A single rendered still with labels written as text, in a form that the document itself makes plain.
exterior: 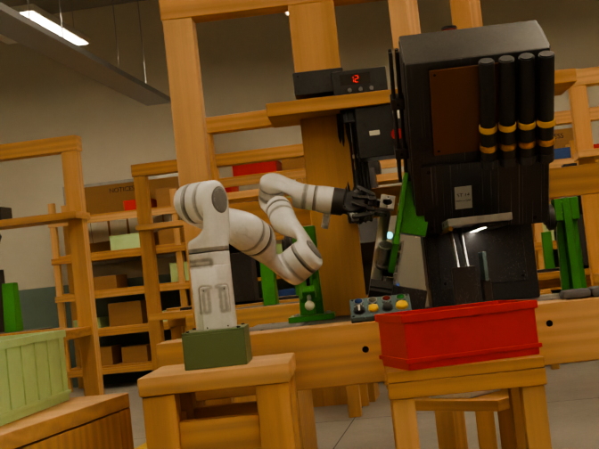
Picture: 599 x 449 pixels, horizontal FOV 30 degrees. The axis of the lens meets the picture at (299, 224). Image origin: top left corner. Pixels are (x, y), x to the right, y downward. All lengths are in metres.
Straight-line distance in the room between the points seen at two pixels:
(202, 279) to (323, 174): 0.97
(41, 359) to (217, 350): 0.43
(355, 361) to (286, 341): 0.17
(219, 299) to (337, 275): 0.92
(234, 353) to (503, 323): 0.59
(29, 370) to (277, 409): 0.57
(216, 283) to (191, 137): 1.01
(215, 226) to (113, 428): 0.56
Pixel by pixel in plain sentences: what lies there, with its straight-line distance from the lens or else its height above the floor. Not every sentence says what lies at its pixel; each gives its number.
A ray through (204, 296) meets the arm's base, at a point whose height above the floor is 1.01.
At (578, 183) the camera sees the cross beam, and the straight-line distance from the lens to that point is 3.48.
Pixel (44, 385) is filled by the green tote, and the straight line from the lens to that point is 2.61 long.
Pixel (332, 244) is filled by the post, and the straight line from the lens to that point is 3.31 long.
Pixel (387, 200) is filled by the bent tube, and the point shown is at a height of 1.21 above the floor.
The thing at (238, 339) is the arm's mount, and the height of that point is 0.90.
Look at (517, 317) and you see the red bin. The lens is 2.49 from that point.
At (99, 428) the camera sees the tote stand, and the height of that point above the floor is 0.73.
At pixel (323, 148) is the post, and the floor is 1.40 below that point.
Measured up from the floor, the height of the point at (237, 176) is 2.01.
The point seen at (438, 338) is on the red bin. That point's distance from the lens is 2.43.
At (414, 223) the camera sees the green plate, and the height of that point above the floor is 1.14.
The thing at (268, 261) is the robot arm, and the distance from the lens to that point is 2.69.
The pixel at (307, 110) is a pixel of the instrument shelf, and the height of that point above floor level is 1.50.
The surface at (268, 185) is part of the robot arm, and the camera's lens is 3.02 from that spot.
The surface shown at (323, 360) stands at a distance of 2.72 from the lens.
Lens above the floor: 1.02
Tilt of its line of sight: 3 degrees up
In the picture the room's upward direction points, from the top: 6 degrees counter-clockwise
